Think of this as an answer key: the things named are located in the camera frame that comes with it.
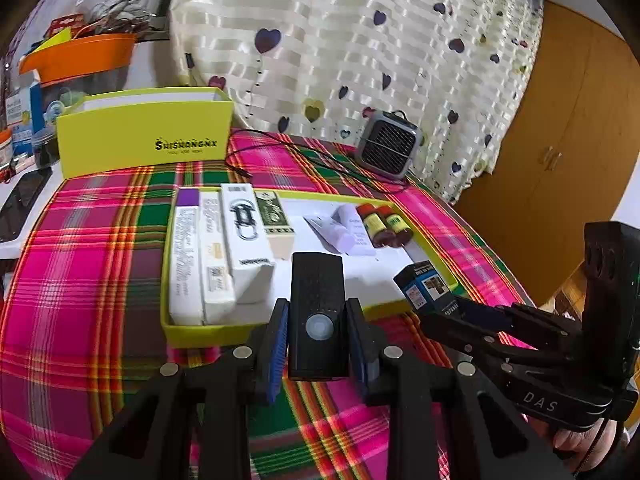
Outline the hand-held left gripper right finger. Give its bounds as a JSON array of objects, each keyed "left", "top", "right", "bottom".
[{"left": 345, "top": 297, "right": 576, "bottom": 480}]

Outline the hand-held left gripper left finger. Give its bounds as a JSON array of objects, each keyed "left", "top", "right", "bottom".
[{"left": 65, "top": 297, "right": 291, "bottom": 480}]

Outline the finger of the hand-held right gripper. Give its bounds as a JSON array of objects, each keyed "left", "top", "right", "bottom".
[
  {"left": 452, "top": 296, "right": 583, "bottom": 352},
  {"left": 420, "top": 310, "right": 545, "bottom": 368}
]

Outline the small blue box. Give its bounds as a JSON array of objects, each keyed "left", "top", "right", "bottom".
[{"left": 393, "top": 261, "right": 461, "bottom": 317}]

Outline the yellow-green box lid tray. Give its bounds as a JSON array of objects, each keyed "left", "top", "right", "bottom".
[{"left": 160, "top": 185, "right": 460, "bottom": 348}]

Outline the black remote device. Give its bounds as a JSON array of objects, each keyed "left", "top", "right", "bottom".
[{"left": 288, "top": 252, "right": 350, "bottom": 381}]

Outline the cream white long box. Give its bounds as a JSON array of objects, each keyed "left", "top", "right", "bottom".
[{"left": 199, "top": 191, "right": 237, "bottom": 323}]

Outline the white box carabiner picture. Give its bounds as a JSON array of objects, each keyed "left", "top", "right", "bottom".
[{"left": 220, "top": 183, "right": 276, "bottom": 306}]

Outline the brown bottle orange cap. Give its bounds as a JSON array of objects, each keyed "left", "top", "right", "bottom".
[
  {"left": 376, "top": 205, "right": 415, "bottom": 247},
  {"left": 356, "top": 204, "right": 396, "bottom": 250}
]

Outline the lilac tube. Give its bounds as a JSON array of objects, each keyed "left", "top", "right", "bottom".
[{"left": 336, "top": 204, "right": 377, "bottom": 257}]

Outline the white tube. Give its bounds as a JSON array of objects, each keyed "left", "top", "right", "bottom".
[{"left": 302, "top": 214, "right": 353, "bottom": 256}]

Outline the white box purple end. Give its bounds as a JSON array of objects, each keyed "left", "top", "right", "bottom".
[{"left": 169, "top": 190, "right": 207, "bottom": 326}]

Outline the green patterned box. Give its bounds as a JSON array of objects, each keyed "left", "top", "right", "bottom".
[{"left": 254, "top": 190, "right": 296, "bottom": 261}]

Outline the person's right hand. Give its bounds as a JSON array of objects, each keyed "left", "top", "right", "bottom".
[{"left": 545, "top": 417, "right": 623, "bottom": 463}]

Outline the wooden wardrobe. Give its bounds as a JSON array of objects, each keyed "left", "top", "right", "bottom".
[{"left": 452, "top": 0, "right": 640, "bottom": 311}]

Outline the small grey fan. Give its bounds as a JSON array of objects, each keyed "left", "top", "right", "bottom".
[{"left": 356, "top": 110, "right": 426, "bottom": 181}]

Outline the plaid cloth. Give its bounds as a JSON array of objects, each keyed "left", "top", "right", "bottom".
[{"left": 0, "top": 130, "right": 538, "bottom": 480}]

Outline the yellow-green cardboard box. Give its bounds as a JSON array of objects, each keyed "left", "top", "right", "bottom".
[{"left": 55, "top": 86, "right": 235, "bottom": 181}]

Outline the heart print curtain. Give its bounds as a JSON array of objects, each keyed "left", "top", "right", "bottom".
[{"left": 167, "top": 0, "right": 546, "bottom": 206}]

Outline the black smartphone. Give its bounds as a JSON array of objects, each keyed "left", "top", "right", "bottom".
[{"left": 0, "top": 166, "right": 55, "bottom": 243}]

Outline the cluster of small bottles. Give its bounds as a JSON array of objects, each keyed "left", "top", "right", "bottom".
[{"left": 0, "top": 85, "right": 88, "bottom": 183}]

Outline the blue white box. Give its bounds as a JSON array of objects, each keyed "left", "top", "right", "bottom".
[{"left": 2, "top": 82, "right": 43, "bottom": 156}]

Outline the orange plastic basin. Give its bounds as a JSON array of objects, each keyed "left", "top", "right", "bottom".
[{"left": 19, "top": 32, "right": 138, "bottom": 85}]

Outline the yellow-green paper sheet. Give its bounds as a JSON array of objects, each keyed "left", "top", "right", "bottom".
[{"left": 32, "top": 27, "right": 73, "bottom": 53}]

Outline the black cable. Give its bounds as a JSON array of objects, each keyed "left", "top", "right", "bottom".
[{"left": 224, "top": 130, "right": 408, "bottom": 196}]

